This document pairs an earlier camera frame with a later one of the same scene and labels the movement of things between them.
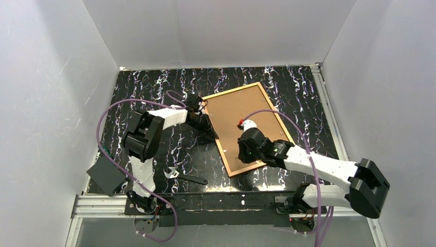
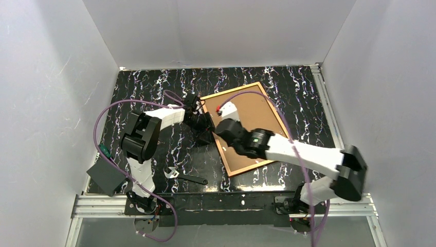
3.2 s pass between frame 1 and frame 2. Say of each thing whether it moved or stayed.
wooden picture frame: stayed
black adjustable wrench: stayed
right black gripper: moved
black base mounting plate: stayed
